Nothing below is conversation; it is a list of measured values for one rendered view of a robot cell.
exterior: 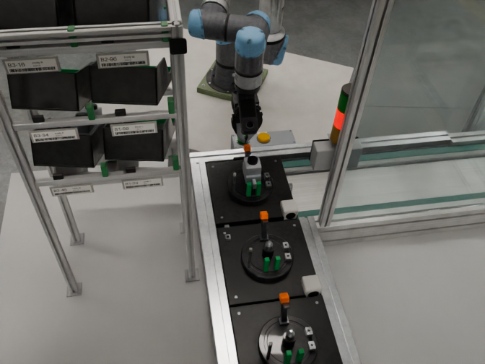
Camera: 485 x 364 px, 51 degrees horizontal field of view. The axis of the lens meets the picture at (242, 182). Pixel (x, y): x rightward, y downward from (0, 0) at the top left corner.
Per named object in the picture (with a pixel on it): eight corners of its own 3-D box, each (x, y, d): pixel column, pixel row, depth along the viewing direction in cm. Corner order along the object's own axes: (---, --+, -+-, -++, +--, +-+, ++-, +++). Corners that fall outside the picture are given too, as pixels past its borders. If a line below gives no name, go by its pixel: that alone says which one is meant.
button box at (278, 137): (230, 146, 173) (230, 133, 169) (289, 141, 176) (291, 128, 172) (233, 161, 169) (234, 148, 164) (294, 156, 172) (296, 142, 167)
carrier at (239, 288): (216, 232, 143) (216, 204, 134) (298, 223, 147) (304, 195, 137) (229, 309, 128) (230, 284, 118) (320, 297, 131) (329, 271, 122)
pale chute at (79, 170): (86, 172, 151) (86, 157, 151) (130, 174, 152) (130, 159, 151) (53, 177, 123) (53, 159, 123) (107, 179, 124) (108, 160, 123)
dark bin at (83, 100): (58, 78, 123) (55, 47, 120) (112, 80, 124) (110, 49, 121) (11, 109, 98) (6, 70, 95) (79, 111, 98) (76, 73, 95)
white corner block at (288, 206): (278, 209, 150) (280, 199, 147) (294, 206, 151) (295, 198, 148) (282, 221, 147) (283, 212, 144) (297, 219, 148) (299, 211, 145)
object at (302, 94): (159, 28, 233) (159, 22, 231) (352, 73, 216) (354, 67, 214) (79, 123, 188) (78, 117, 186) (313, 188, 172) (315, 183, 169)
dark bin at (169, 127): (129, 123, 137) (128, 95, 134) (177, 124, 138) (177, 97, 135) (104, 159, 112) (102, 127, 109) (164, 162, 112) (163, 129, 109)
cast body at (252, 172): (242, 168, 150) (242, 152, 145) (256, 167, 151) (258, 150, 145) (247, 189, 144) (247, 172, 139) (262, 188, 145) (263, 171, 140)
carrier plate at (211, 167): (206, 167, 160) (206, 162, 158) (279, 160, 163) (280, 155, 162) (216, 227, 144) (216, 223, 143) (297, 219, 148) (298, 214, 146)
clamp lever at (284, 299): (278, 318, 122) (278, 292, 118) (286, 316, 122) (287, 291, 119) (282, 328, 119) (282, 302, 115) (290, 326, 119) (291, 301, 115)
